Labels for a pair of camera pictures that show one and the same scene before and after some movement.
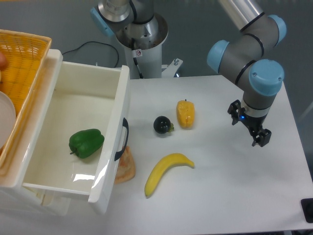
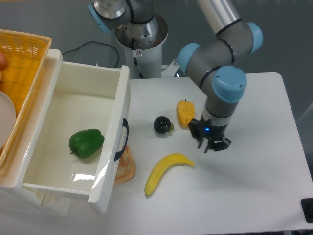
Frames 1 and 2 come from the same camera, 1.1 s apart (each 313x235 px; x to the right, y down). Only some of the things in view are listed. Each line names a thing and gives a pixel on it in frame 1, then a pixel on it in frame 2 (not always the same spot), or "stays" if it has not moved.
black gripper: (255, 123) -> (203, 129)
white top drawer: (83, 137) stays
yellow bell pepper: (185, 110) stays
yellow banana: (168, 161) stays
